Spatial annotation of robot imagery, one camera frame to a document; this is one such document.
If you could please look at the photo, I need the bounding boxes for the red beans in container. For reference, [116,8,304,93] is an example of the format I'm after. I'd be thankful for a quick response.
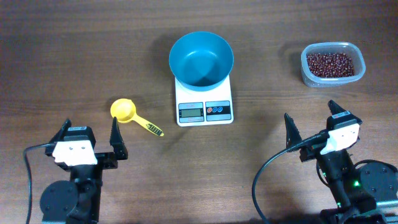
[307,53,354,78]

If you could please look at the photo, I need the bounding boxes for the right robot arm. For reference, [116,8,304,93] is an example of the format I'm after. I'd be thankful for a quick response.
[284,100,397,223]

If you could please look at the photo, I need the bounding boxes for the yellow measuring scoop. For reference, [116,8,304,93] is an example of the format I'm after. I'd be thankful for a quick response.
[110,98,164,137]

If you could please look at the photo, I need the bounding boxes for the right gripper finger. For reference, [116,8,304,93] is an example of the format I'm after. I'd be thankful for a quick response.
[328,100,348,116]
[284,113,302,152]

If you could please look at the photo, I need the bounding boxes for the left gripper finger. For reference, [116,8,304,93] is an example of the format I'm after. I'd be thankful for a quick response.
[109,117,128,160]
[49,118,72,143]

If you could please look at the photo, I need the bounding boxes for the white digital kitchen scale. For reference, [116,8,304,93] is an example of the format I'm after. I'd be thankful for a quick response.
[175,77,234,127]

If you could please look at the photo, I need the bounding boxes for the clear plastic bean container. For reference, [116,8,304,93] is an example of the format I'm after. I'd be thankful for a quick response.
[300,42,366,88]

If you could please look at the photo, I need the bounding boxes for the blue plastic bowl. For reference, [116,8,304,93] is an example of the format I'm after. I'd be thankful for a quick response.
[169,31,234,91]

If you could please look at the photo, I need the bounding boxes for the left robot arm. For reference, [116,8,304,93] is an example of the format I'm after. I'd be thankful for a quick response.
[40,118,128,223]

